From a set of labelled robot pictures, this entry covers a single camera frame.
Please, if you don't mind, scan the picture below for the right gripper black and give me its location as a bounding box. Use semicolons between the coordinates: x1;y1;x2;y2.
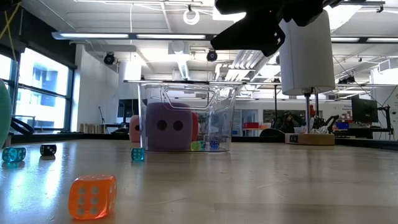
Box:
210;0;326;57

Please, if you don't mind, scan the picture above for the clear plastic bin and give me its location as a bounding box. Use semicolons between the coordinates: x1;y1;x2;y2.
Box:
137;81;236;152

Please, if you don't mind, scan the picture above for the large red foam die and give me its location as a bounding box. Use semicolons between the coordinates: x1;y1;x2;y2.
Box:
190;111;199;143

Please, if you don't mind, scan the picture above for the large purple foam die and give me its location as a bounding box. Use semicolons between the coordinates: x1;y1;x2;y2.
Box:
145;102;193;152

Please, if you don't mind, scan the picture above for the large pink foam die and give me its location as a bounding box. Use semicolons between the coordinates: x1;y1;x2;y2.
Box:
129;114;141;143

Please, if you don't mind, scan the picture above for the small orange translucent die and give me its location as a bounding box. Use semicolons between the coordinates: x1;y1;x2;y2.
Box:
68;174;118;221

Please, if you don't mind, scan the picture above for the small black die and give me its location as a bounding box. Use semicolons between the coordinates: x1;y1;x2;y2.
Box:
39;144;58;156

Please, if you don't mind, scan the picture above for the large mint green foam die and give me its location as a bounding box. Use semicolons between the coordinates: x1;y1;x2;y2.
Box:
0;79;12;149

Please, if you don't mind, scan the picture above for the white shade table lamp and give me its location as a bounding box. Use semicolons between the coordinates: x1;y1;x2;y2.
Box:
277;9;336;146

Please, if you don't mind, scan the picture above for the person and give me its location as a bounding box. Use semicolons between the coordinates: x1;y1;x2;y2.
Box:
278;110;299;134

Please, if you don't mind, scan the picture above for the black computer monitor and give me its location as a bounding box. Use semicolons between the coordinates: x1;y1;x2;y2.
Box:
351;96;379;124

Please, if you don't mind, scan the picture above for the long ceiling light strip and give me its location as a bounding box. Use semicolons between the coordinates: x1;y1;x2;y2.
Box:
51;30;279;42

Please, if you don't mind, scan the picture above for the row of wooden blocks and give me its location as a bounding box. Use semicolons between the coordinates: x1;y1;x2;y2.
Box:
80;123;106;134

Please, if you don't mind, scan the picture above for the large glass window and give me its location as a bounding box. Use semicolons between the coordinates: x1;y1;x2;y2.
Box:
0;46;75;133

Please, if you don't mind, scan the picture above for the white ceiling ring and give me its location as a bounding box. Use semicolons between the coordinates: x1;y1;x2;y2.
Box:
182;8;201;26

